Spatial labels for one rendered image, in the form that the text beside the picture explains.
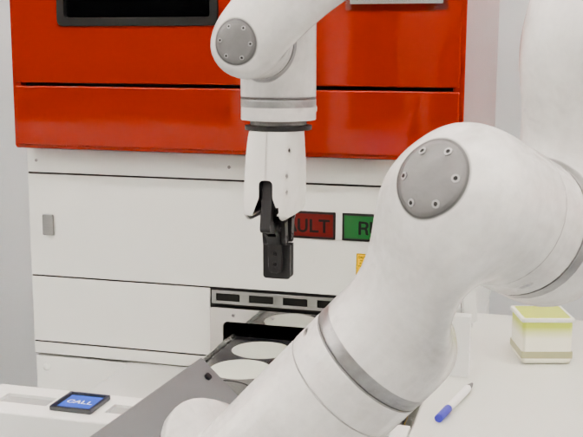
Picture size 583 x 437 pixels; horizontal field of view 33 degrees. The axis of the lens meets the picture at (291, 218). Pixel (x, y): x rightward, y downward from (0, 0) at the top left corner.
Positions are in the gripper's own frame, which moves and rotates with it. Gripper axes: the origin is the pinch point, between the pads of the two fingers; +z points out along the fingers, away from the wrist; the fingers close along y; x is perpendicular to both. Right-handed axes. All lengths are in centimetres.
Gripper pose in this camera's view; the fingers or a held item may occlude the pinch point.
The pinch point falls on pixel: (278, 260)
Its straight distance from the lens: 113.6
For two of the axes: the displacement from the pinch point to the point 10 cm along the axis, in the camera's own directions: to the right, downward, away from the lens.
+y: -2.6, 1.6, -9.5
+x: 9.6, 0.5, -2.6
